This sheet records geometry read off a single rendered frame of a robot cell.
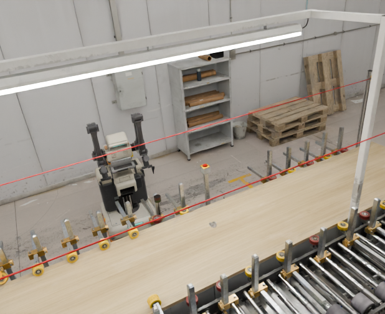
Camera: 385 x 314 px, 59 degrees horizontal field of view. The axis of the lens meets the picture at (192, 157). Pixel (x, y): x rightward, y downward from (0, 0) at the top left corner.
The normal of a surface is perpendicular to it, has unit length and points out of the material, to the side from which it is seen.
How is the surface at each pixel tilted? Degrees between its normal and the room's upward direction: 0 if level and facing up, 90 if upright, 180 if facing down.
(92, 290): 0
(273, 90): 90
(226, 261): 0
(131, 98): 90
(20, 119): 90
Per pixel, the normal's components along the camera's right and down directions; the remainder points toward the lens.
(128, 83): 0.46, 0.39
